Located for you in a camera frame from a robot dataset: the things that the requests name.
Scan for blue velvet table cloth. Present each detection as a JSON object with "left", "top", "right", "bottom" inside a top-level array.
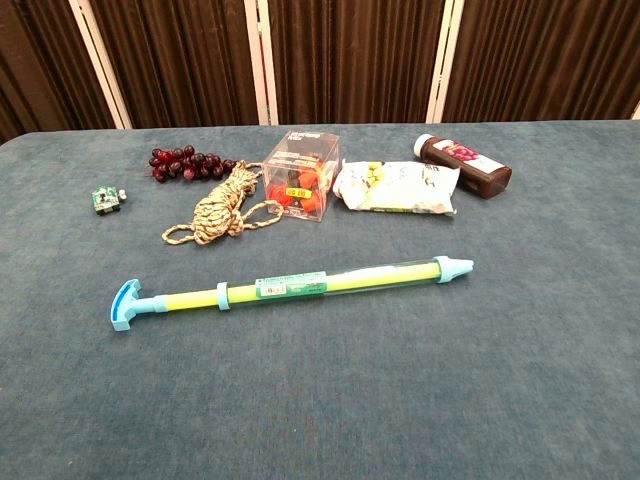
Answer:
[{"left": 0, "top": 118, "right": 640, "bottom": 480}]

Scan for clear plastic box orange items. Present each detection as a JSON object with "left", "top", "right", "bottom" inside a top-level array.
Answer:
[{"left": 262, "top": 130, "right": 343, "bottom": 222}]

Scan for blue yellow water pump toy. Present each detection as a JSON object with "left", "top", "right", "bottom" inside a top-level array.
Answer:
[{"left": 109, "top": 264, "right": 442, "bottom": 334}]

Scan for dark red grape bunch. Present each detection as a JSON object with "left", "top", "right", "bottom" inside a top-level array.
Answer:
[{"left": 147, "top": 144, "right": 237, "bottom": 184}]

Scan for brown curtain screen panel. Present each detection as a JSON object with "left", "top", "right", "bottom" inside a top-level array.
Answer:
[
  {"left": 244, "top": 0, "right": 456, "bottom": 126},
  {"left": 427, "top": 0, "right": 640, "bottom": 124},
  {"left": 0, "top": 0, "right": 132, "bottom": 146},
  {"left": 68, "top": 0, "right": 271, "bottom": 130}
]

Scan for small green circuit board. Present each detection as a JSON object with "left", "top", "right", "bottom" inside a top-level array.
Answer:
[{"left": 91, "top": 184, "right": 128, "bottom": 217}]

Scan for white snack bag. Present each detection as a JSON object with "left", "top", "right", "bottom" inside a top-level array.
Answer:
[{"left": 332, "top": 159, "right": 461, "bottom": 219}]

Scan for dark brown juice bottle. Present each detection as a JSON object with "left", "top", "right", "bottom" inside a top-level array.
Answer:
[{"left": 413, "top": 133, "right": 513, "bottom": 201}]

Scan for beige braided rope coil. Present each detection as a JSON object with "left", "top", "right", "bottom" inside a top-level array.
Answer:
[{"left": 161, "top": 160, "right": 285, "bottom": 247}]

